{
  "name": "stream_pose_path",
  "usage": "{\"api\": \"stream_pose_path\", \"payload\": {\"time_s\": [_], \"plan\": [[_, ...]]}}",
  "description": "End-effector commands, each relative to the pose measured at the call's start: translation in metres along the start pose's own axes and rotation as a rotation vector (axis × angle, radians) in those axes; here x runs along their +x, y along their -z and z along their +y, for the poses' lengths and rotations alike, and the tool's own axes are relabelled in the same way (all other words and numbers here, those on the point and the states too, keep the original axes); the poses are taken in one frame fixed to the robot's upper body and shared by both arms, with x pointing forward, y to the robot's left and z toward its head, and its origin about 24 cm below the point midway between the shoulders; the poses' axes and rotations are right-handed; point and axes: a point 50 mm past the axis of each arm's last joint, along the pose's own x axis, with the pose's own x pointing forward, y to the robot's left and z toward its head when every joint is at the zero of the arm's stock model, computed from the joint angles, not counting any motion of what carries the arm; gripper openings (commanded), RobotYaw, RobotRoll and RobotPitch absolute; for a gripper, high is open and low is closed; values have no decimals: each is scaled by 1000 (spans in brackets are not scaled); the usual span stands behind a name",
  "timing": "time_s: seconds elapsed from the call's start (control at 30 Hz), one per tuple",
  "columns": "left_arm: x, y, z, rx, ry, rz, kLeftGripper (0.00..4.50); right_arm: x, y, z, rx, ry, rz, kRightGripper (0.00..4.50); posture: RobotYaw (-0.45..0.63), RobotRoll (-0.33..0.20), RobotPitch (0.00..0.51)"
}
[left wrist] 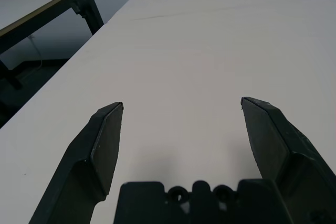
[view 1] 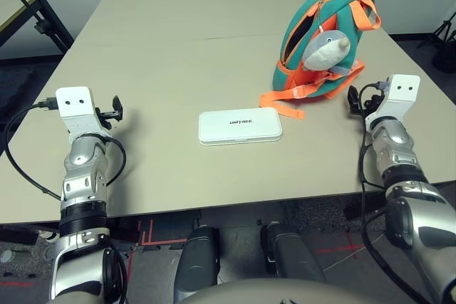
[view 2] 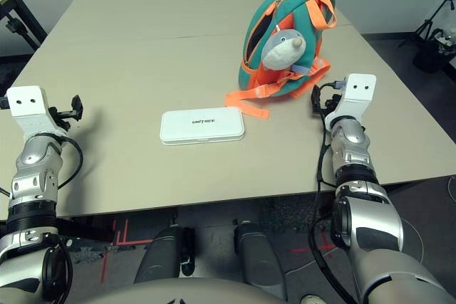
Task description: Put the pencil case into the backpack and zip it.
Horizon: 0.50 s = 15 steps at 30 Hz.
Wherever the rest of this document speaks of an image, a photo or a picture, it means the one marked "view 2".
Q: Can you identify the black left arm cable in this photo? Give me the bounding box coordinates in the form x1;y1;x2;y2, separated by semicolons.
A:
56;136;85;191

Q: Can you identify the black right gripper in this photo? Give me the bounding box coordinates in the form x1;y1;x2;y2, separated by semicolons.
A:
311;85;340;117

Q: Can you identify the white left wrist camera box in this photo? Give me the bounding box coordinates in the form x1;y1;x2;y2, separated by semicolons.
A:
6;85;67;138

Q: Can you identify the black-framed side table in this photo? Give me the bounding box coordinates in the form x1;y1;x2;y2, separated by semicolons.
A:
0;0;48;52

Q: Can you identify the white pencil case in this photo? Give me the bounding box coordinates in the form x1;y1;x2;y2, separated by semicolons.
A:
160;106;247;147

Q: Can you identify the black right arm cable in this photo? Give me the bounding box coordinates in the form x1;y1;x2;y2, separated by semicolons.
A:
307;81;357;304

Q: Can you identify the robot left leg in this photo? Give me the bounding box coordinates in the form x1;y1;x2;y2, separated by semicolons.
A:
133;224;195;285

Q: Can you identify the robot leg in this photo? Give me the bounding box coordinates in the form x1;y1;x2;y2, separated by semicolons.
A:
133;224;195;285
233;220;286;301

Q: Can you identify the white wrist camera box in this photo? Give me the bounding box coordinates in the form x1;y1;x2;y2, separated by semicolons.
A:
325;73;378;127
6;85;67;138

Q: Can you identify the robot right leg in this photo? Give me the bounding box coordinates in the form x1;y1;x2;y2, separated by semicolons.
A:
233;220;286;301

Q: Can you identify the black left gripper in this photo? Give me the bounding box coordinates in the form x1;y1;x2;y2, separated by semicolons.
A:
48;95;85;130

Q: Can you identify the grey plush toy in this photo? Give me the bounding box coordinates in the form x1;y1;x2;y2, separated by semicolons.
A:
261;28;308;71

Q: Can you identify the teal and orange backpack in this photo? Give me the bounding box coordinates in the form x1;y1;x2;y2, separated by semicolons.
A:
224;0;338;119

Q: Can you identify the black bag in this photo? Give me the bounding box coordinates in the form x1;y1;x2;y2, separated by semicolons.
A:
413;28;456;74

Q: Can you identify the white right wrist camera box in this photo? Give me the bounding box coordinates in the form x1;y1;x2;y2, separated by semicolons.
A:
325;73;378;127

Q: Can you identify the grey robot torso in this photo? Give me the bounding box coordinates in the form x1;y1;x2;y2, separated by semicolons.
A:
71;277;286;304

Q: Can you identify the white floor cable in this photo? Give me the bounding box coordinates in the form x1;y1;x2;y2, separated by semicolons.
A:
404;175;456;266

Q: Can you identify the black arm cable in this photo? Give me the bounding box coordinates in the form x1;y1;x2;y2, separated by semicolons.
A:
56;136;85;191
307;81;357;304

